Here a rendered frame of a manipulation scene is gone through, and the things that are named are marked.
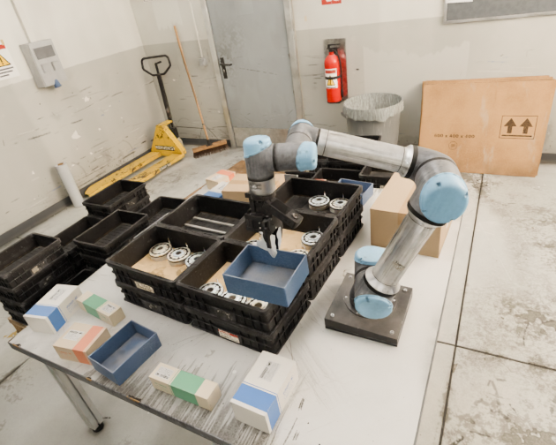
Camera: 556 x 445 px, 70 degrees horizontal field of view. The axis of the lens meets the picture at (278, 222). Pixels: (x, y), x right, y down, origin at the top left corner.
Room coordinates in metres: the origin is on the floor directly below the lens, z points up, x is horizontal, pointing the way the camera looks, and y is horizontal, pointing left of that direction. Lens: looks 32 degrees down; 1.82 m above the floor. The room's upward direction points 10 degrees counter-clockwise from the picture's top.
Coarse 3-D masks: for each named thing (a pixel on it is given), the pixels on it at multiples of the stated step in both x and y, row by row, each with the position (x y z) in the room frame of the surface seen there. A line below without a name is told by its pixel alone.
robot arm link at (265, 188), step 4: (248, 180) 0.99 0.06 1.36; (268, 180) 0.97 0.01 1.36; (272, 180) 0.98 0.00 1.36; (248, 184) 0.99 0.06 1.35; (252, 184) 0.97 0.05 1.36; (256, 184) 0.97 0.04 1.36; (260, 184) 0.96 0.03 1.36; (264, 184) 0.96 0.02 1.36; (268, 184) 0.97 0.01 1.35; (272, 184) 0.98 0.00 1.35; (252, 188) 0.97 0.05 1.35; (256, 188) 0.97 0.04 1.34; (260, 188) 0.96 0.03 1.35; (264, 188) 0.96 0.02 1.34; (268, 188) 0.97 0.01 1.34; (272, 188) 0.97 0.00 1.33; (252, 192) 0.97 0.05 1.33; (256, 192) 0.97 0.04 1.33; (260, 192) 0.96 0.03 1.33; (264, 192) 0.96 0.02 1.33; (268, 192) 0.97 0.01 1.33; (272, 192) 0.98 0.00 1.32
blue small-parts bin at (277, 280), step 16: (240, 256) 0.98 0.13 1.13; (256, 256) 1.01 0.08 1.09; (288, 256) 0.95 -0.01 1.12; (304, 256) 0.91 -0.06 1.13; (224, 272) 0.90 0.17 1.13; (240, 272) 0.96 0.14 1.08; (256, 272) 0.96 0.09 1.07; (272, 272) 0.95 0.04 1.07; (288, 272) 0.94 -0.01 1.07; (304, 272) 0.90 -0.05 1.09; (240, 288) 0.87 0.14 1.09; (256, 288) 0.84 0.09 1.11; (272, 288) 0.81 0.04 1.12; (288, 288) 0.81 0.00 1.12; (288, 304) 0.80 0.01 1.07
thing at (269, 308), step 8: (224, 240) 1.38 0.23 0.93; (216, 248) 1.34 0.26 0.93; (184, 288) 1.12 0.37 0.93; (192, 288) 1.11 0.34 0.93; (200, 296) 1.08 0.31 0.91; (208, 296) 1.06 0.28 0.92; (216, 296) 1.05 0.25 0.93; (224, 304) 1.02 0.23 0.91; (232, 304) 1.00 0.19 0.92; (240, 304) 0.99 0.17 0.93; (272, 304) 0.96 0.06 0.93; (248, 312) 0.96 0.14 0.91; (256, 312) 0.94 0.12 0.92; (264, 312) 0.93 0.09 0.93
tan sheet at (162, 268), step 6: (144, 258) 1.50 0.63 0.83; (150, 258) 1.50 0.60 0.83; (138, 264) 1.46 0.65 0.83; (144, 264) 1.46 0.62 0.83; (150, 264) 1.45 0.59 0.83; (156, 264) 1.44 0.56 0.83; (162, 264) 1.43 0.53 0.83; (168, 264) 1.42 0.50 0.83; (144, 270) 1.41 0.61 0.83; (150, 270) 1.40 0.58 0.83; (156, 270) 1.39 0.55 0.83; (162, 270) 1.39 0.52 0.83; (168, 270) 1.38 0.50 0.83; (174, 270) 1.37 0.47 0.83; (180, 270) 1.36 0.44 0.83; (162, 276) 1.34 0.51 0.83; (168, 276) 1.34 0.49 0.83; (174, 276) 1.33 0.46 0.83
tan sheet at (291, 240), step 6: (258, 234) 1.54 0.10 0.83; (282, 234) 1.51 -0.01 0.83; (288, 234) 1.50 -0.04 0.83; (294, 234) 1.49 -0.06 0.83; (300, 234) 1.48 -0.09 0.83; (282, 240) 1.46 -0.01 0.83; (288, 240) 1.45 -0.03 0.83; (294, 240) 1.44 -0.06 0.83; (300, 240) 1.44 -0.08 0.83; (282, 246) 1.41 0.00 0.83; (288, 246) 1.40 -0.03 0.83; (294, 246) 1.40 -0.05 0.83; (300, 246) 1.39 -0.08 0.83
